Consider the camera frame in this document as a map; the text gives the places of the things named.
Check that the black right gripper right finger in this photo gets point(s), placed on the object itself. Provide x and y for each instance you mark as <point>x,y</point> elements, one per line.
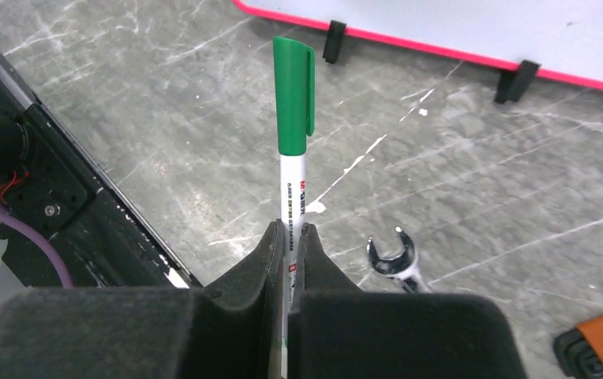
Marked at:
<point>337,330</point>

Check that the pink framed whiteboard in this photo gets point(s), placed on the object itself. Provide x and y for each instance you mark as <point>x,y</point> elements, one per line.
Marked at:
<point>565,38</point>

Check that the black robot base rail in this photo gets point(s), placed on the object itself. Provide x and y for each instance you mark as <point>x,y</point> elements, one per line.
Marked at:
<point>49,183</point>

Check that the black whiteboard clip left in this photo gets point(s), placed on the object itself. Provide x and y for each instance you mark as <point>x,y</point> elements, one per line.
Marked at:
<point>334,41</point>

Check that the silver open-end wrench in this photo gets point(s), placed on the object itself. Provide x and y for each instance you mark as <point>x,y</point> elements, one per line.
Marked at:
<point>403,268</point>

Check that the black whiteboard clip right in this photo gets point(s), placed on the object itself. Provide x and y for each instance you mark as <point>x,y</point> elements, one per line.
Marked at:
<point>513,83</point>

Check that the black orange hex key set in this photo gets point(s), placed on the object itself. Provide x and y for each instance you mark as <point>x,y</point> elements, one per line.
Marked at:
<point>579,351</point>

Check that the green marker cap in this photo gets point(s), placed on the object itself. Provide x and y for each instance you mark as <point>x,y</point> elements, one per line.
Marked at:
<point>294,71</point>

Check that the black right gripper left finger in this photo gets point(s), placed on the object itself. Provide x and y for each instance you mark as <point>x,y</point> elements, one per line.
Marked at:
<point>229,329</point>

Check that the black whiteboard clip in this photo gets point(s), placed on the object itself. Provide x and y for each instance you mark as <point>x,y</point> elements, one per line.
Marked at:
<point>334,41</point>
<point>513,83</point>

